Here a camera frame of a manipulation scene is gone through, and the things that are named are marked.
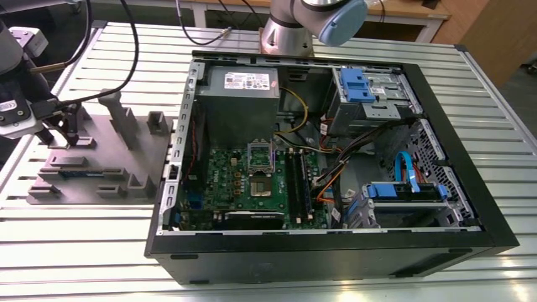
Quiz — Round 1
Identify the black open PC case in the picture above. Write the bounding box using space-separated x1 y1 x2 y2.
143 49 520 286

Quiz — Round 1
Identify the blue plastic drive latch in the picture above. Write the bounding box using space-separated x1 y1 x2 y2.
346 87 376 104
341 67 370 91

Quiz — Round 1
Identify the silver metal disk bay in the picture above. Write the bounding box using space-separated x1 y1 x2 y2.
341 181 480 230

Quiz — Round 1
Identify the silver metal drive cage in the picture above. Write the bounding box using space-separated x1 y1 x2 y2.
326 65 422 136

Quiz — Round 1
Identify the CPU socket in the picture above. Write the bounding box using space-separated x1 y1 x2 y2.
247 176 277 199

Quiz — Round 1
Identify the hard disk in blue carrier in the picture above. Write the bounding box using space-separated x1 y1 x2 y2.
362 182 447 203

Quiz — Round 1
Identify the grey power supply unit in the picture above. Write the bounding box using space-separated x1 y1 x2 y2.
195 66 281 148

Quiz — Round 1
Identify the black camera cable grey plug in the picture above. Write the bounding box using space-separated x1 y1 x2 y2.
31 0 139 120

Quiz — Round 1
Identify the blue green RAM stick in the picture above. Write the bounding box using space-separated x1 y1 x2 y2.
57 169 105 177

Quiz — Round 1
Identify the black sleeved cable bundle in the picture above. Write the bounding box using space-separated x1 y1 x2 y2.
311 118 419 189

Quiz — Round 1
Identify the grey plastic parts rack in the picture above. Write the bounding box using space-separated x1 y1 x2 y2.
25 89 175 206

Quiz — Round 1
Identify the brown wooden cabinet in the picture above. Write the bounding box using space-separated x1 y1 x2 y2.
431 0 537 91

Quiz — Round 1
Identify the black cable brass plug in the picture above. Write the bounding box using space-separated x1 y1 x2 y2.
30 0 93 74

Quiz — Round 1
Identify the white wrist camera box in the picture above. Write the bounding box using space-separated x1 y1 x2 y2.
7 27 47 59

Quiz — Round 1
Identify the black graphics card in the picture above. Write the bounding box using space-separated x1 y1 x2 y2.
211 210 285 230

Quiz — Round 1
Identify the wooden desk white frame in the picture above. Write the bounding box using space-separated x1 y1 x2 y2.
179 0 451 43

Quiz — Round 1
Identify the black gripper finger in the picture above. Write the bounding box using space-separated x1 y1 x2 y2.
33 118 57 146
55 103 85 148

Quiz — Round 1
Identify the light blue flat wire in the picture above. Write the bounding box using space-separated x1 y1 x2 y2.
394 151 419 193

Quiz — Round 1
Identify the green motherboard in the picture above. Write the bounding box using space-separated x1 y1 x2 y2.
177 146 331 230

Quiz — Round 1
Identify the orange wire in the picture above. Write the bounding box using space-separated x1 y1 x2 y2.
314 187 337 205

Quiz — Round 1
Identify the thin cable silver plug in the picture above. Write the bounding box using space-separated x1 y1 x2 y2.
174 0 231 45

